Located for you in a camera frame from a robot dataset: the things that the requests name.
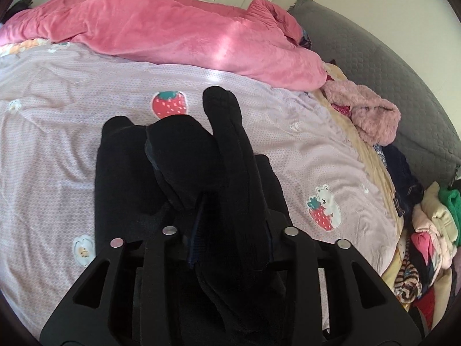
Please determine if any beige blanket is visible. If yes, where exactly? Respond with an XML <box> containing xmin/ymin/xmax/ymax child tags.
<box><xmin>310</xmin><ymin>62</ymin><xmax>409</xmax><ymax>289</ymax></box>

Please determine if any red garment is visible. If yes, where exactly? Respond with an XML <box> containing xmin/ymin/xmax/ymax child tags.
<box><xmin>411</xmin><ymin>288</ymin><xmax>442</xmax><ymax>323</ymax></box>

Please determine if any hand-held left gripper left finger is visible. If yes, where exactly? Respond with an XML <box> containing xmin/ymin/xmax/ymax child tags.
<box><xmin>39</xmin><ymin>193</ymin><xmax>210</xmax><ymax>337</ymax></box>

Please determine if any cream garment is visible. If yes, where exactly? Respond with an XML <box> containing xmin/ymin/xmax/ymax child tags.
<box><xmin>411</xmin><ymin>183</ymin><xmax>455</xmax><ymax>269</ymax></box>

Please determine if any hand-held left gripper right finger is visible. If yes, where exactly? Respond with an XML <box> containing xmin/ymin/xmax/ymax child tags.
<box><xmin>266</xmin><ymin>215</ymin><xmax>422</xmax><ymax>338</ymax></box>

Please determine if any striped garment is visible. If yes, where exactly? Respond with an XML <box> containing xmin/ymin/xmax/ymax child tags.
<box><xmin>393</xmin><ymin>247</ymin><xmax>423</xmax><ymax>301</ymax></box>

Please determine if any green garment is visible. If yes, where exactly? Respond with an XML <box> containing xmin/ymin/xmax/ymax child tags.
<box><xmin>437</xmin><ymin>185</ymin><xmax>461</xmax><ymax>247</ymax></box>

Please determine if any black shirt with orange patches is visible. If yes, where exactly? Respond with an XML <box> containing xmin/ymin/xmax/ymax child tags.
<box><xmin>94</xmin><ymin>86</ymin><xmax>293</xmax><ymax>346</ymax></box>

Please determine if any pink plush blanket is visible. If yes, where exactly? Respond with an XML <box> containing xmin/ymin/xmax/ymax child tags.
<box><xmin>0</xmin><ymin>0</ymin><xmax>328</xmax><ymax>93</ymax></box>

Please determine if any pink fuzzy garment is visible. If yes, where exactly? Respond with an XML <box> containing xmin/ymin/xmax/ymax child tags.
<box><xmin>321</xmin><ymin>80</ymin><xmax>402</xmax><ymax>148</ymax></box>

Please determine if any lilac strawberry print bed sheet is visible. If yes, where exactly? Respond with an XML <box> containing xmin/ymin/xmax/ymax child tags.
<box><xmin>0</xmin><ymin>41</ymin><xmax>403</xmax><ymax>336</ymax></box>

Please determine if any navy garment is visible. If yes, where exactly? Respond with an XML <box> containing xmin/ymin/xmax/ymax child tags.
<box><xmin>374</xmin><ymin>144</ymin><xmax>424</xmax><ymax>219</ymax></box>

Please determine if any grey quilted headboard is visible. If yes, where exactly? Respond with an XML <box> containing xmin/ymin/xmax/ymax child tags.
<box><xmin>288</xmin><ymin>0</ymin><xmax>461</xmax><ymax>188</ymax></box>

